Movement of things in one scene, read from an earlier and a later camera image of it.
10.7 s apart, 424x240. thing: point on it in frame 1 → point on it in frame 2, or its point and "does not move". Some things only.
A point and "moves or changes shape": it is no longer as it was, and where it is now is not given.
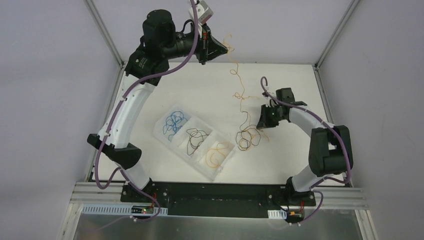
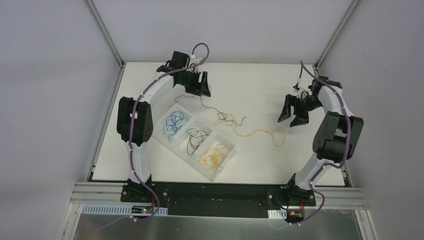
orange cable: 214,157 moves or changes shape
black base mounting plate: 217,200 does not move
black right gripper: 269,117 → 301,105
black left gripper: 204,44 → 195,81
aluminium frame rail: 106,192 does not move
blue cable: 173,122 does not move
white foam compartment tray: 204,149 does not move
